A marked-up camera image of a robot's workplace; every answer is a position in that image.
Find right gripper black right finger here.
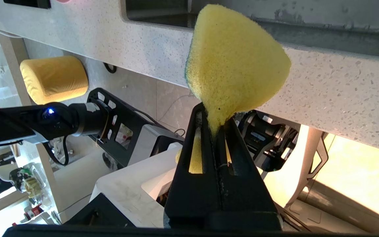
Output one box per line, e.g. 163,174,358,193
209,114,282,231

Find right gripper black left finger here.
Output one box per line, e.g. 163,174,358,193
164,103,223,229

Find yellow green sponge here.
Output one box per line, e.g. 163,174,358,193
176,4,291,174

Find stainless steel sink basin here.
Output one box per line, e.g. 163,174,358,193
120,0,379,60

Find wooden cabinet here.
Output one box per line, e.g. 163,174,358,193
308,134,379,235

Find yellow padded cushion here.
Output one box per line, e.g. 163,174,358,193
20,55,89,105

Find black induction cooktop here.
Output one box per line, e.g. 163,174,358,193
4,0,52,9

